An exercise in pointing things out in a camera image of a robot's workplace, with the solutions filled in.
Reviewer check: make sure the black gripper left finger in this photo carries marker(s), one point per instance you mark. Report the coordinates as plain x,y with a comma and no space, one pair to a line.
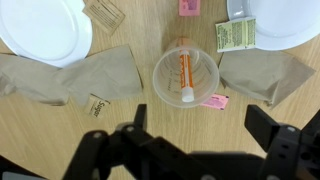
140,118

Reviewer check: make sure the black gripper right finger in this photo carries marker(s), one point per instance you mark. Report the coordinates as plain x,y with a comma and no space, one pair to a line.
261,126

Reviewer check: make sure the orange white marker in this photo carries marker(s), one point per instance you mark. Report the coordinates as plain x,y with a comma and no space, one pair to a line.
186,77

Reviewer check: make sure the clear plastic cup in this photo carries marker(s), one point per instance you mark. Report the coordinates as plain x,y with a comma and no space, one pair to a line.
166,74

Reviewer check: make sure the brown sugar packet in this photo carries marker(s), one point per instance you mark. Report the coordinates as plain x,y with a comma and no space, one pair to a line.
96,107

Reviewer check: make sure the pink sweetener packet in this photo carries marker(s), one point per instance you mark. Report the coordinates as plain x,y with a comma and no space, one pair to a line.
189,7
217,101

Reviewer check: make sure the white plate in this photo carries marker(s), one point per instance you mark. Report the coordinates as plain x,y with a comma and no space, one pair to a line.
280,24
55,32

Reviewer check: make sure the brown printed packet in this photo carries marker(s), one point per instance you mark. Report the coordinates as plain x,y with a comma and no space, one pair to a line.
104,14

